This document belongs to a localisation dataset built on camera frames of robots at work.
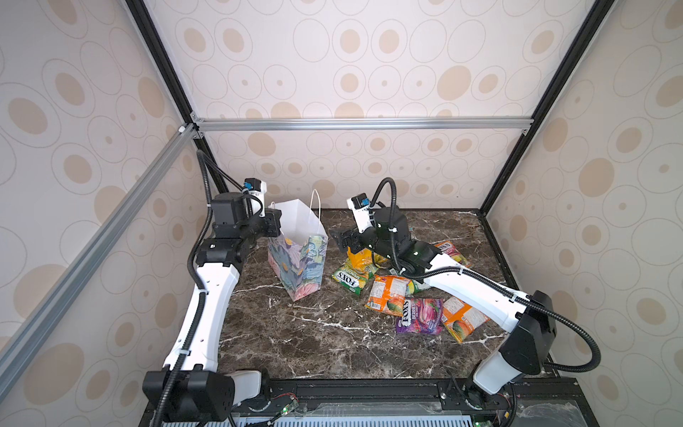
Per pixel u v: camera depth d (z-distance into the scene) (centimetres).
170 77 79
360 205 62
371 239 63
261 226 62
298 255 76
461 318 85
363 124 94
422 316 85
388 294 90
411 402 73
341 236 64
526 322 42
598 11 68
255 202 57
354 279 95
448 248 103
